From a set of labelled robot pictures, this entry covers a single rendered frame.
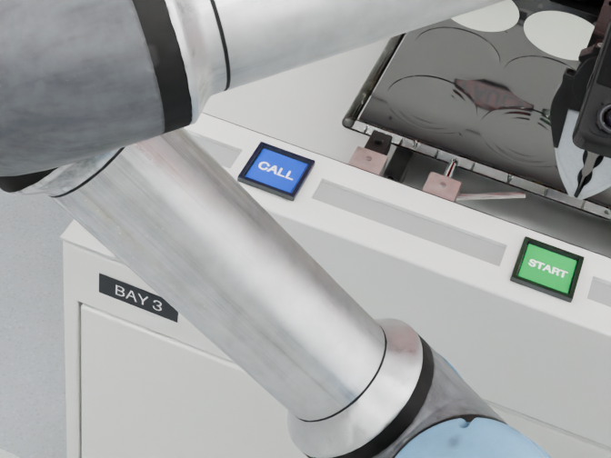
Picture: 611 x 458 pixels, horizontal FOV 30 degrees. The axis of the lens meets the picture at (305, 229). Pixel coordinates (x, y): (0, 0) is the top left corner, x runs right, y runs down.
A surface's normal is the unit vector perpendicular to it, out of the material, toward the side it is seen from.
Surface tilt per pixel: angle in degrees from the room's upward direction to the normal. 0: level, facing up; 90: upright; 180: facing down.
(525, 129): 0
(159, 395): 90
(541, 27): 0
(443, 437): 40
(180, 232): 65
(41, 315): 0
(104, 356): 90
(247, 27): 72
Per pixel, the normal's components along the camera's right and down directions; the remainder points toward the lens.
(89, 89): 0.09, 0.48
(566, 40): 0.14, -0.70
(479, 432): -0.54, -0.62
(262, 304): 0.29, 0.37
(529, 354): -0.35, 0.63
